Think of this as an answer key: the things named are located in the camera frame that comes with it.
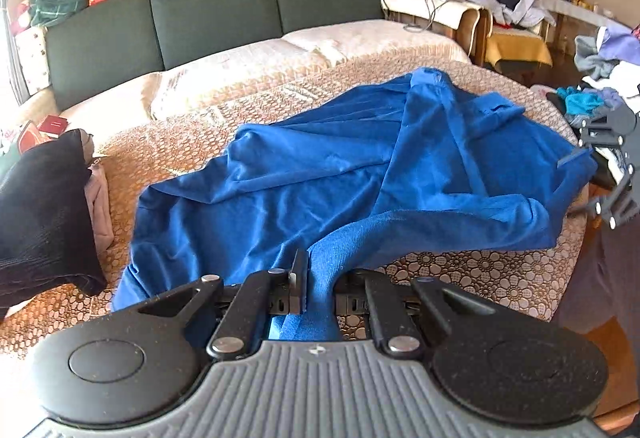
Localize dark green sofa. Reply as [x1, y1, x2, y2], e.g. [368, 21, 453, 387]
[13, 0, 469, 143]

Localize black garment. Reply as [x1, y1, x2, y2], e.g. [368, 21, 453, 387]
[1, 129, 106, 317]

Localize blue shirt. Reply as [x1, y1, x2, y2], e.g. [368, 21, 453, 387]
[113, 68, 597, 340]

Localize white long table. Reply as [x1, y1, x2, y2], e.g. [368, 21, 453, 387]
[537, 0, 631, 32]

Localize yellow covered side table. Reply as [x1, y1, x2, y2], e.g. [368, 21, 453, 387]
[485, 24, 553, 67]

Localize pink folded garment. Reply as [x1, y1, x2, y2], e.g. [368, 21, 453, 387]
[79, 129, 114, 255]

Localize person's grey trousers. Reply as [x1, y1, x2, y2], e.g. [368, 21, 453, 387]
[553, 217, 639, 345]

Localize pile of clothes at right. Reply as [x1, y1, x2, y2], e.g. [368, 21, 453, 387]
[548, 26, 639, 128]

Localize brown armchair with cover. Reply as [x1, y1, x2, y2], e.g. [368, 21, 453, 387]
[381, 0, 492, 67]

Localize red booklet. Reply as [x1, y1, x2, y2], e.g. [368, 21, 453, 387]
[38, 114, 68, 138]

